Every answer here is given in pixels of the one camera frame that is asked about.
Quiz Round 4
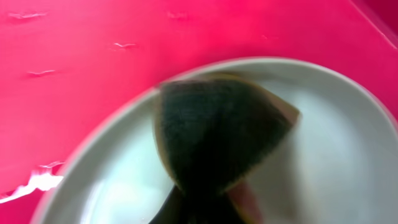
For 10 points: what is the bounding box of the red plastic tray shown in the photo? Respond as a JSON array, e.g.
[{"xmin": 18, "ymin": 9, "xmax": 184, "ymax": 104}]
[{"xmin": 1, "ymin": 0, "xmax": 397, "ymax": 223}]

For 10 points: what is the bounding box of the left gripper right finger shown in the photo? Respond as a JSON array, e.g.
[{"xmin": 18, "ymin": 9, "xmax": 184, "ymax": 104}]
[{"xmin": 228, "ymin": 182, "xmax": 264, "ymax": 224}]

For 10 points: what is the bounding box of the green yellow sponge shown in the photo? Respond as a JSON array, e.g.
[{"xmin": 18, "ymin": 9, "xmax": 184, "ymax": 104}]
[{"xmin": 154, "ymin": 74, "xmax": 300, "ymax": 198}]

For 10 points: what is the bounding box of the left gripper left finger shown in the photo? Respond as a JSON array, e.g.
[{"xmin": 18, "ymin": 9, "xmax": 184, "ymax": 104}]
[{"xmin": 149, "ymin": 185, "xmax": 187, "ymax": 224}]

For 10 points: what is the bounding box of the light blue plate top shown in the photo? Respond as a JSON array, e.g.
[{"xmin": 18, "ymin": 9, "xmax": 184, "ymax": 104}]
[{"xmin": 32, "ymin": 57, "xmax": 397, "ymax": 224}]

